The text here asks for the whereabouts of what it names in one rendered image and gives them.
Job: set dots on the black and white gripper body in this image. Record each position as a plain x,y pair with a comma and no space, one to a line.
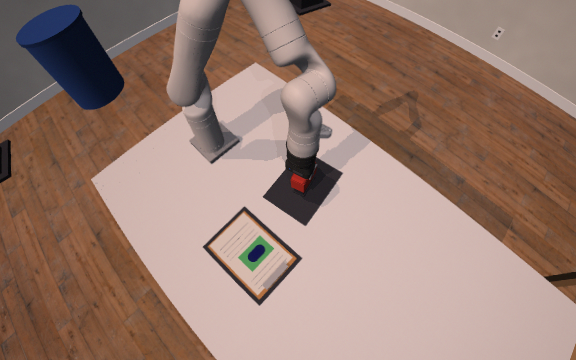
301,158

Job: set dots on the red self-inking stamp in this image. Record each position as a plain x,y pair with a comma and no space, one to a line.
300,184

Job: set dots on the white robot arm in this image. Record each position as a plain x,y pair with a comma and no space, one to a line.
198,26

